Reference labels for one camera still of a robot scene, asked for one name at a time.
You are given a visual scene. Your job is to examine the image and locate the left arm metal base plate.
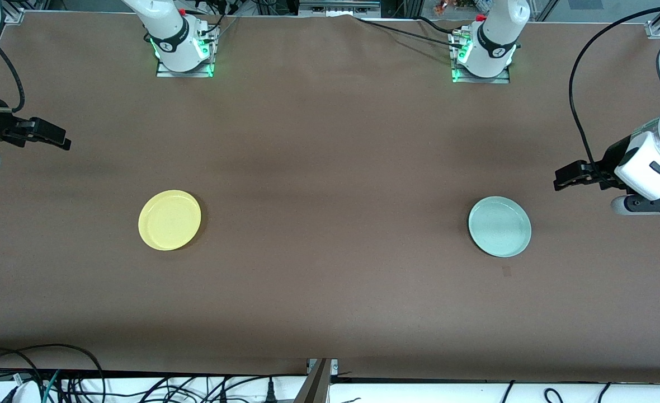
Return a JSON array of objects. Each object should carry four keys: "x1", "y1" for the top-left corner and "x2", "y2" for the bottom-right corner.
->
[{"x1": 450, "y1": 29, "x2": 511, "y2": 85}]

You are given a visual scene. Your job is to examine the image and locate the black cable to left base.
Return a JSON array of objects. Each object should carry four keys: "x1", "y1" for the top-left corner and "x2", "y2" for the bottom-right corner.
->
[{"x1": 354, "y1": 16, "x2": 470, "y2": 46}]

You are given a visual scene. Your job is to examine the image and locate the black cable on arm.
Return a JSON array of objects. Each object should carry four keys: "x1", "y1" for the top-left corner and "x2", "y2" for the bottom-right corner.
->
[
  {"x1": 0, "y1": 42, "x2": 26, "y2": 115},
  {"x1": 568, "y1": 4, "x2": 660, "y2": 186}
]

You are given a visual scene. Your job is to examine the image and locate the long looping black cable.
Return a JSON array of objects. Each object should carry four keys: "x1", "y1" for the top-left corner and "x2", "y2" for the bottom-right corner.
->
[{"x1": 0, "y1": 343, "x2": 106, "y2": 403}]

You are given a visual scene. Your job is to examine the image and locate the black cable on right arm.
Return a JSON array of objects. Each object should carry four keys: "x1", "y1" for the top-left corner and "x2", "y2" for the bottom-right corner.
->
[{"x1": 0, "y1": 42, "x2": 26, "y2": 115}]

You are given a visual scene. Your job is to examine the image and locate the pale green plate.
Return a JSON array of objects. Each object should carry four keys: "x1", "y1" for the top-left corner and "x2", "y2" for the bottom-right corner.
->
[{"x1": 468, "y1": 196, "x2": 532, "y2": 258}]

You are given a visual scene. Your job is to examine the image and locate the black cables at right base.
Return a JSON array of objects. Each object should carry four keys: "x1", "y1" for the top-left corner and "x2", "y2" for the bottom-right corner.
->
[{"x1": 187, "y1": 0, "x2": 241, "y2": 43}]

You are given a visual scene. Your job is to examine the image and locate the grey metal rack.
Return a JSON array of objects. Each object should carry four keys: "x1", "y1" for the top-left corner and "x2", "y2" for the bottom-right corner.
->
[{"x1": 298, "y1": 0, "x2": 382, "y2": 17}]

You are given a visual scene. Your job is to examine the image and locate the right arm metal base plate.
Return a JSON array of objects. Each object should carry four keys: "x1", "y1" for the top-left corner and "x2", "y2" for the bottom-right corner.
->
[{"x1": 155, "y1": 27, "x2": 215, "y2": 78}]

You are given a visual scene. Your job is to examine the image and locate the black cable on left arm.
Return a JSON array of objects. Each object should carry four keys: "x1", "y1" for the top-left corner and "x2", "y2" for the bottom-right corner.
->
[{"x1": 568, "y1": 4, "x2": 660, "y2": 186}]

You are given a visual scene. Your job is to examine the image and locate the brown table cover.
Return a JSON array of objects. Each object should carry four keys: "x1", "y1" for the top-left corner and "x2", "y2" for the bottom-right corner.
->
[{"x1": 0, "y1": 11, "x2": 660, "y2": 384}]

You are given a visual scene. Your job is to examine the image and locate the black plug with cable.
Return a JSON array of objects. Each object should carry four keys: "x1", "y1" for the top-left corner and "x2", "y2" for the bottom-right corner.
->
[{"x1": 218, "y1": 374, "x2": 308, "y2": 403}]

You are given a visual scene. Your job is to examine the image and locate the yellow plate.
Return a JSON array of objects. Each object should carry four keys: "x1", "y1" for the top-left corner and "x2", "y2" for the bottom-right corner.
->
[{"x1": 138, "y1": 190, "x2": 202, "y2": 251}]

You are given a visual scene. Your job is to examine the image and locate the green cable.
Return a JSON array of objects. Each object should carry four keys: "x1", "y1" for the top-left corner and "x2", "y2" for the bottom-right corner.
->
[{"x1": 41, "y1": 369, "x2": 62, "y2": 403}]

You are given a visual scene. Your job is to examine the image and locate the aluminium frame post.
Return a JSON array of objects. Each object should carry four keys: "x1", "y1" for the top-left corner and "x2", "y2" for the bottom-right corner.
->
[{"x1": 296, "y1": 358, "x2": 340, "y2": 403}]

